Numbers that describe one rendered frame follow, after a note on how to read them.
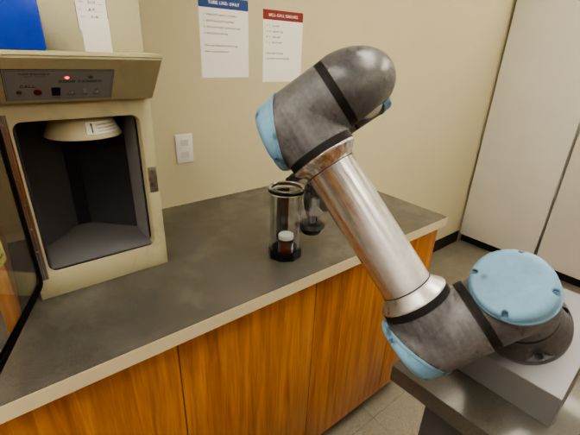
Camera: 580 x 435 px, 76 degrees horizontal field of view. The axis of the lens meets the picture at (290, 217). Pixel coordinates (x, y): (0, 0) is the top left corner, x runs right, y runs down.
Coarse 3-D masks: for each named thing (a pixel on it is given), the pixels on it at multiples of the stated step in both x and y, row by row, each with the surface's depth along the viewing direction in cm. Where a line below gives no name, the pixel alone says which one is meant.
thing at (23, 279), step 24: (0, 168) 73; (0, 192) 72; (0, 216) 71; (0, 240) 70; (24, 240) 81; (0, 264) 69; (24, 264) 80; (0, 288) 68; (24, 288) 79; (0, 312) 68; (0, 336) 67
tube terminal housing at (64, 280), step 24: (48, 0) 73; (72, 0) 76; (120, 0) 81; (48, 24) 75; (72, 24) 77; (120, 24) 82; (48, 48) 76; (72, 48) 79; (120, 48) 84; (24, 120) 78; (48, 120) 80; (144, 120) 93; (144, 144) 95; (144, 168) 99; (96, 264) 97; (120, 264) 101; (144, 264) 106; (48, 288) 92; (72, 288) 96
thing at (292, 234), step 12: (288, 192) 103; (276, 204) 106; (288, 204) 105; (300, 204) 108; (276, 216) 108; (288, 216) 107; (300, 216) 111; (276, 228) 109; (288, 228) 108; (276, 240) 111; (288, 240) 110; (288, 252) 112
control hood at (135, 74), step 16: (0, 64) 65; (16, 64) 66; (32, 64) 67; (48, 64) 69; (64, 64) 70; (80, 64) 72; (96, 64) 73; (112, 64) 75; (128, 64) 77; (144, 64) 79; (160, 64) 81; (0, 80) 68; (128, 80) 81; (144, 80) 83; (0, 96) 71; (112, 96) 83; (128, 96) 85; (144, 96) 88
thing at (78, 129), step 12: (60, 120) 86; (72, 120) 86; (84, 120) 87; (96, 120) 89; (108, 120) 92; (48, 132) 87; (60, 132) 86; (72, 132) 86; (84, 132) 87; (96, 132) 88; (108, 132) 91; (120, 132) 95
